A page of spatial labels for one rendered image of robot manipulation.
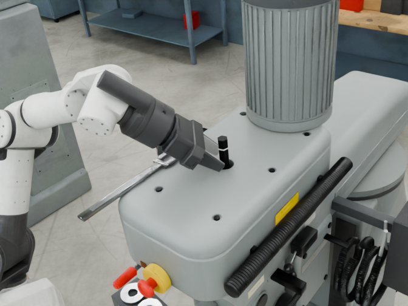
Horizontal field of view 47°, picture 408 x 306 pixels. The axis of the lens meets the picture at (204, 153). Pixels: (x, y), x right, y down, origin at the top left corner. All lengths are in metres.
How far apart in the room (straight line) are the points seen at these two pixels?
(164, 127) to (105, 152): 3.72
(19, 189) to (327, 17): 0.73
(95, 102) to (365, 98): 0.88
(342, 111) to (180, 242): 0.74
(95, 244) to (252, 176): 2.78
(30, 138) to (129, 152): 3.48
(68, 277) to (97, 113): 2.72
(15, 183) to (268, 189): 0.53
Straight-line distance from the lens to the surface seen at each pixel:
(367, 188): 1.45
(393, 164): 1.56
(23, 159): 1.08
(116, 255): 3.52
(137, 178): 0.96
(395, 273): 1.22
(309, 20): 0.96
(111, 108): 0.85
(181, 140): 0.88
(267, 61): 1.00
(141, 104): 0.84
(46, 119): 0.98
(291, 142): 1.03
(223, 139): 0.93
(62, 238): 3.79
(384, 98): 1.50
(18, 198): 1.10
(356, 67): 5.27
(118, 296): 1.82
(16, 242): 1.13
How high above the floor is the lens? 2.47
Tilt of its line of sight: 35 degrees down
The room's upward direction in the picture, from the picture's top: 6 degrees counter-clockwise
